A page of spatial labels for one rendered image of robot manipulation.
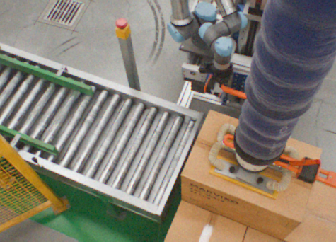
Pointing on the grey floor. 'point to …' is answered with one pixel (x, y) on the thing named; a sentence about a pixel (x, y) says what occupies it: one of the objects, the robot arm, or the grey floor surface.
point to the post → (128, 56)
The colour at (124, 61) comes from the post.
